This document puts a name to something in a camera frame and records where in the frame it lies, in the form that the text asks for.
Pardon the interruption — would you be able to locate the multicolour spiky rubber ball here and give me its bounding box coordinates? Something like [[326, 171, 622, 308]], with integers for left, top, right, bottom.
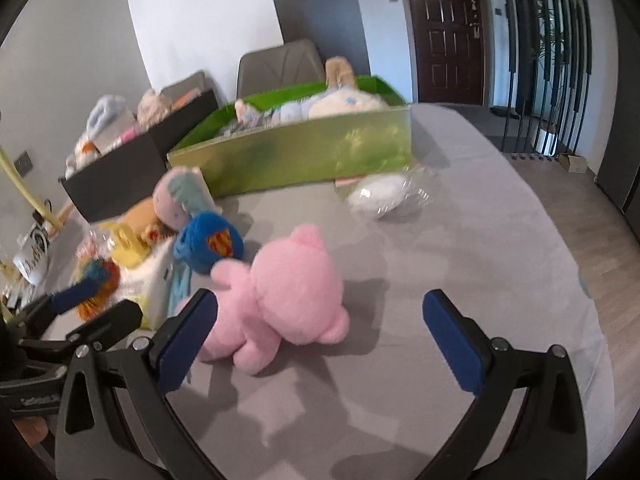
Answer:
[[76, 257, 120, 321]]

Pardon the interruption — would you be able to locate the pink plush bunny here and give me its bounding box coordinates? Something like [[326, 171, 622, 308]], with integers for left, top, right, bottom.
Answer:
[[198, 223, 350, 376]]

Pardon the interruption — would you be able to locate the white plush dog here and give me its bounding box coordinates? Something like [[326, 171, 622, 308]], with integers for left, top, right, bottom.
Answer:
[[308, 87, 388, 119]]

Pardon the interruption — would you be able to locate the person's right hand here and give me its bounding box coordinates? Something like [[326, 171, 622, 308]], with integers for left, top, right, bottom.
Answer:
[[13, 416, 49, 448]]

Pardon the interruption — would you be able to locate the white printed mug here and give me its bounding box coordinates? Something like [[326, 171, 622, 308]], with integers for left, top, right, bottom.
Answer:
[[13, 226, 49, 286]]

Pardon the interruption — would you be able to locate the yellow white packet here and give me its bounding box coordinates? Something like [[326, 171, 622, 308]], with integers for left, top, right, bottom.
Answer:
[[113, 240, 174, 330]]

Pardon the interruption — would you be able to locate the pancake plush toy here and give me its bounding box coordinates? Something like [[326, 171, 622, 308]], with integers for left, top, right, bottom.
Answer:
[[120, 197, 175, 247]]

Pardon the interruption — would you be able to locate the black storage box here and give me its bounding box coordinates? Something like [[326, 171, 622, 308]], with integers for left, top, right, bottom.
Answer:
[[60, 90, 218, 223]]

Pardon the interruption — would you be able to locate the round wooden side table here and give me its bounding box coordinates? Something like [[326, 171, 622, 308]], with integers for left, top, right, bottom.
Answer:
[[0, 148, 64, 230]]

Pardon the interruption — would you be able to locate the white plush duck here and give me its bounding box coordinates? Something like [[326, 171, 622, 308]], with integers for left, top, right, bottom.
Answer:
[[65, 138, 101, 172]]

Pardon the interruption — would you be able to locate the blue superman plush slipper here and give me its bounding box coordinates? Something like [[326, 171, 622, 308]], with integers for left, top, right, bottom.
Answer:
[[174, 211, 244, 274]]

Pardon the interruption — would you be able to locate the pink strawberry plush toy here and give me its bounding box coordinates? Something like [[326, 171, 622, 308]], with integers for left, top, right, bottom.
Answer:
[[152, 166, 221, 232]]

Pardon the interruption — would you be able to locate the pink white tube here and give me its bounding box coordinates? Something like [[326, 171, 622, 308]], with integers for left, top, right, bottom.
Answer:
[[101, 127, 138, 154]]

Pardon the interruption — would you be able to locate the blue grey plush slipper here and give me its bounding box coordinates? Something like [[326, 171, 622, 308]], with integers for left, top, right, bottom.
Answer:
[[86, 94, 137, 153]]

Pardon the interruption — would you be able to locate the beige plush pig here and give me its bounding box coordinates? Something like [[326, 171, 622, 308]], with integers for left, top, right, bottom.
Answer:
[[137, 89, 172, 131]]

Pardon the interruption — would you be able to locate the beige chair far left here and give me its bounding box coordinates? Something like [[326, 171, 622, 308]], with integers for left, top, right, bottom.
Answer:
[[160, 70, 208, 102]]

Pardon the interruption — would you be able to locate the orange carton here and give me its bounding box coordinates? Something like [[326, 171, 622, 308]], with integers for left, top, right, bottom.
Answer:
[[171, 88, 201, 110]]

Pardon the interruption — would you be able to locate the pink bunny ear toy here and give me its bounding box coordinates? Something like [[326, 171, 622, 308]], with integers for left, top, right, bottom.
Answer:
[[234, 99, 262, 128]]

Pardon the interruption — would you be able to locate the white puff in bag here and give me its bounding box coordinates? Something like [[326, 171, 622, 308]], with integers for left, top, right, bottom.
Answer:
[[345, 170, 430, 220]]

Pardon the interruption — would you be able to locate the dark grey refrigerator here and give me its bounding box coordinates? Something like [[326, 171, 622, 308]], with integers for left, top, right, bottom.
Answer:
[[597, 0, 640, 238]]

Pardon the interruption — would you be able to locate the light blue folded towel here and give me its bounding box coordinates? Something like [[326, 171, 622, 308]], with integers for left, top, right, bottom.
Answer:
[[271, 98, 317, 126]]

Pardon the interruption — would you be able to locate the beige chair near cabinet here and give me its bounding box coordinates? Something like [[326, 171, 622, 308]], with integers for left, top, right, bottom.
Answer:
[[236, 39, 326, 98]]

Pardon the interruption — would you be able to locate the green storage box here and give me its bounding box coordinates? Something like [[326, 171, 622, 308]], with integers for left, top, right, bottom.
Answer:
[[168, 76, 412, 198]]

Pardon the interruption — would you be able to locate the dark cabinet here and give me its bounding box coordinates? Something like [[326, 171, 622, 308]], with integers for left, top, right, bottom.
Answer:
[[274, 0, 371, 75]]

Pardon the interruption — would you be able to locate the black slatted room divider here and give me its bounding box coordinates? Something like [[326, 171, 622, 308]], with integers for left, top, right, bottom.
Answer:
[[500, 0, 593, 160]]

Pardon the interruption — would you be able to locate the dark wooden door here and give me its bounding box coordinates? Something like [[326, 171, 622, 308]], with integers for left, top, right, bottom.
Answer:
[[409, 0, 484, 105]]

